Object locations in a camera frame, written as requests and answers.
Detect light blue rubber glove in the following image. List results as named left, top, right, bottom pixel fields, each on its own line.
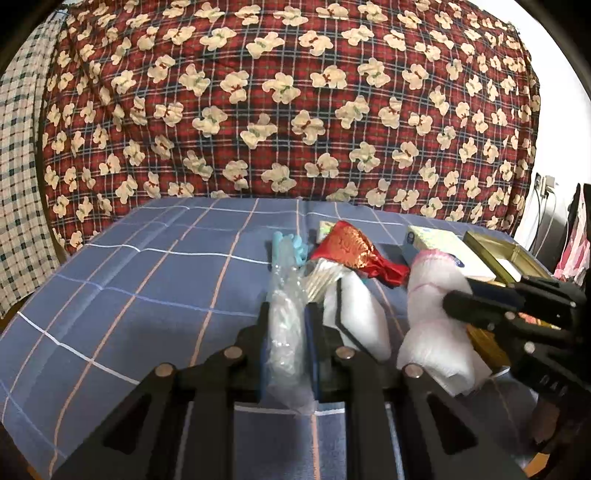
left=271, top=231, right=308, bottom=267

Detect blue plaid tablecloth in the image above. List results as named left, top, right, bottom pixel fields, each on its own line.
left=0, top=197, right=541, bottom=480

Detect white green checkered cloth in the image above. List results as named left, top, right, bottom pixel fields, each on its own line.
left=1, top=10, right=66, bottom=315

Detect pink hanging clothes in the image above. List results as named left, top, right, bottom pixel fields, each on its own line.
left=554, top=183, right=590, bottom=287

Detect clear plastic bag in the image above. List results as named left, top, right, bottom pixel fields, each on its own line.
left=266, top=265, right=317, bottom=415

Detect wall power outlet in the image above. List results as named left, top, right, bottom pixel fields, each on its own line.
left=534, top=173, right=555, bottom=198

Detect cotton swab pack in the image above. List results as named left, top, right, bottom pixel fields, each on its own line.
left=303, top=258, right=349, bottom=303

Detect round gold tin lid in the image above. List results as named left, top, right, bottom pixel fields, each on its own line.
left=466, top=324, right=511, bottom=371

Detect red gold brocade pouch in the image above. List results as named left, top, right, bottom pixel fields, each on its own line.
left=310, top=220, right=410, bottom=288

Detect white blue tissue box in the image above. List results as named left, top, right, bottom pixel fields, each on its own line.
left=401, top=226, right=496, bottom=282

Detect gold metal tin box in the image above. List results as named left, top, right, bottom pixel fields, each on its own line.
left=463, top=232, right=552, bottom=284

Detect green white tissue packet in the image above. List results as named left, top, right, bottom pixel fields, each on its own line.
left=317, top=220, right=335, bottom=244

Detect red floral plaid quilt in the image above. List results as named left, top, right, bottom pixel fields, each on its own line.
left=41, top=1, right=541, bottom=253

